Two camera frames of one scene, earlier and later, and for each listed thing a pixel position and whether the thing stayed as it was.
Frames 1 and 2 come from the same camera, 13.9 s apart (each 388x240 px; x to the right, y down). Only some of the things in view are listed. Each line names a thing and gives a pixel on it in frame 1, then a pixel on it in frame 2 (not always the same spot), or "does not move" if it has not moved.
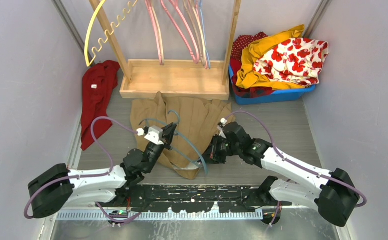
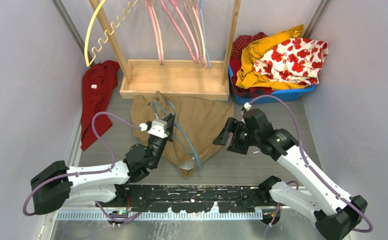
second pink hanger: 176,25 does not move
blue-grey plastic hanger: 178,119 to 155,104
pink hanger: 155,33 does not move
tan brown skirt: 197,121 does not move
